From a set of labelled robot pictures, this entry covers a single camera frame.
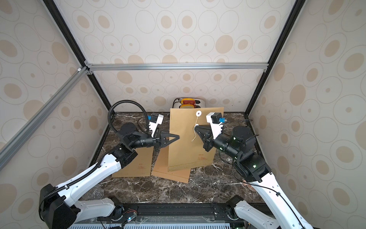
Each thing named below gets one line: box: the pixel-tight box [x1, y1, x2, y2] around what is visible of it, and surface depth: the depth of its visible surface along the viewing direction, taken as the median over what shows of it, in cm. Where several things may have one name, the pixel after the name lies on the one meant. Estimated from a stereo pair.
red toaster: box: [180, 98, 196, 109], surface depth 99 cm
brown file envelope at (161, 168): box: [151, 145, 192, 184], surface depth 88 cm
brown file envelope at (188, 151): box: [168, 106, 224, 172], surface depth 60 cm
